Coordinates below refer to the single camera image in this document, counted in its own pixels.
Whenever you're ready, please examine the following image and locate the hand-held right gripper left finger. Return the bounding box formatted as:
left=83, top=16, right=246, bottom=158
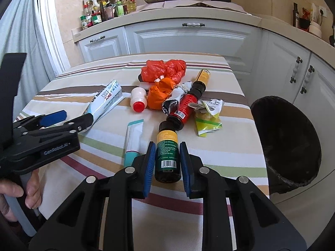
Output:
left=28, top=141, right=157, bottom=251

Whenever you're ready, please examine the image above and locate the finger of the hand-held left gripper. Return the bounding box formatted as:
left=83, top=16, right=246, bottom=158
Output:
left=25, top=114, right=94, bottom=143
left=13, top=110, right=67, bottom=132

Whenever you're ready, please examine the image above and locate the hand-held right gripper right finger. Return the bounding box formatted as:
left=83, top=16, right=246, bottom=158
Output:
left=179, top=142, right=307, bottom=251

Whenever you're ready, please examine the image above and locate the brown bottle green yellow label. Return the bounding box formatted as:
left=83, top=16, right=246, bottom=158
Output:
left=154, top=122, right=182, bottom=183

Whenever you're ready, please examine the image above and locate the white paper tube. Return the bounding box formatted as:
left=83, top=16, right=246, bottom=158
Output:
left=82, top=80, right=124, bottom=126

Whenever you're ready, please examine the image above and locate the teal white tube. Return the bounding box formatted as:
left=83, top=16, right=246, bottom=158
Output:
left=124, top=119, right=144, bottom=167

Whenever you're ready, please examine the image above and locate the small white cap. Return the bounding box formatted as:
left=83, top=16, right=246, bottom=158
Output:
left=130, top=87, right=146, bottom=113

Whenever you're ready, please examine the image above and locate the orange plastic bag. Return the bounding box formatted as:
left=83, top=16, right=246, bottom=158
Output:
left=147, top=77, right=176, bottom=110

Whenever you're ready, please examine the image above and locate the black trash bin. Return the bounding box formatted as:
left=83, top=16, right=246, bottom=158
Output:
left=250, top=96, right=322, bottom=196

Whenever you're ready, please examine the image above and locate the person's left hand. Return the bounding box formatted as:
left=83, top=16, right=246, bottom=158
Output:
left=0, top=168, right=42, bottom=221

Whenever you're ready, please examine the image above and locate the striped tablecloth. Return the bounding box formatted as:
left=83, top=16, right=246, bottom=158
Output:
left=26, top=53, right=270, bottom=251

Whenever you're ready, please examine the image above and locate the green yellow packet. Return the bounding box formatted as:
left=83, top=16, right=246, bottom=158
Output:
left=194, top=108, right=223, bottom=138

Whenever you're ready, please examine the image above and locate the brown bottle red label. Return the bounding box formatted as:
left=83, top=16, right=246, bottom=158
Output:
left=166, top=90, right=200, bottom=132

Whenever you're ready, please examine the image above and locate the crumpled white wrapper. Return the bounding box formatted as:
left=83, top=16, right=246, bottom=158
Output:
left=190, top=99, right=225, bottom=116

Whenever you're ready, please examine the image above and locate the crumpled silver wrapper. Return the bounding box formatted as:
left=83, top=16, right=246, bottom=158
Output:
left=161, top=82, right=194, bottom=115

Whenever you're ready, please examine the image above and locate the red plastic bag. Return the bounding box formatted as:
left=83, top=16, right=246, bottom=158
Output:
left=138, top=59, right=187, bottom=85

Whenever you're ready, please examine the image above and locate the grey curtain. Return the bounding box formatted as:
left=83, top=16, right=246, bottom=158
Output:
left=0, top=0, right=62, bottom=104

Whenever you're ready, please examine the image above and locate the yellow thread spool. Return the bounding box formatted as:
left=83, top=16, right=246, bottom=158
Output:
left=191, top=69, right=212, bottom=95

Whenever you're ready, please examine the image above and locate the group of condiment bottles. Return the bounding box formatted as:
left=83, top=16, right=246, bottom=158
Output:
left=80, top=0, right=138, bottom=30

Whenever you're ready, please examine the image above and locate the white kitchen cabinet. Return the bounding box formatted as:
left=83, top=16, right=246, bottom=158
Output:
left=73, top=13, right=335, bottom=163

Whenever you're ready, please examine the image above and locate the beige stove cover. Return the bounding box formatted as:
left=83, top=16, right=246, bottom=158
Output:
left=136, top=0, right=252, bottom=14

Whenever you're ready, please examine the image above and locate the dark oil bottle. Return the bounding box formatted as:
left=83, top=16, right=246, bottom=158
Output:
left=292, top=3, right=299, bottom=28

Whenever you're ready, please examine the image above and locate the white jar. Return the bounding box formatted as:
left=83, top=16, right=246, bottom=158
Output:
left=309, top=21, right=323, bottom=38

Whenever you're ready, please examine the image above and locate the red black container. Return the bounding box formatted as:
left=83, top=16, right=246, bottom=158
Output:
left=298, top=6, right=314, bottom=30

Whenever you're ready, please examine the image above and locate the snack bag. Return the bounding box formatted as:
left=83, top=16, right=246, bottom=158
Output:
left=310, top=3, right=319, bottom=23

